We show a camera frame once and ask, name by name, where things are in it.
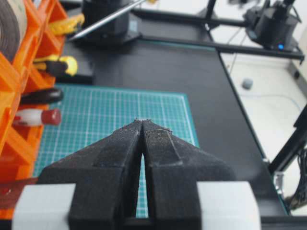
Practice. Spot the small grey round object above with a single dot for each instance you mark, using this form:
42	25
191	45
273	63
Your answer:
247	84

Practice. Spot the cream double-sided tape roll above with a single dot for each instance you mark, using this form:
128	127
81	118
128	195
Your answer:
13	26

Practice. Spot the black right robot arm base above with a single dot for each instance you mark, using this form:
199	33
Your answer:
110	21

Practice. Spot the large yellow black screwdriver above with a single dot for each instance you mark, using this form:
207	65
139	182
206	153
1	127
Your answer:
67	26

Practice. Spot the small yellow black screwdriver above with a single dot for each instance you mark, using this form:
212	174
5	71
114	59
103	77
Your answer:
57	66

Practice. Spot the orange container rack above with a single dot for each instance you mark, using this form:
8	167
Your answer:
19	145

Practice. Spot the green cutting mat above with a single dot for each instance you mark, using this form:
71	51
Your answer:
91	113

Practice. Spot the black round handle tool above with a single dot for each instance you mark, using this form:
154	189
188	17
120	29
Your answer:
43	96

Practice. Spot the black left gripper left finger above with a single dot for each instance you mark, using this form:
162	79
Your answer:
106	174

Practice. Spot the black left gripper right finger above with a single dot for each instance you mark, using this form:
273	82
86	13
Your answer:
172	168

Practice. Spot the screwdriver with silver shaft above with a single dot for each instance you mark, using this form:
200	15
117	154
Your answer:
108	20

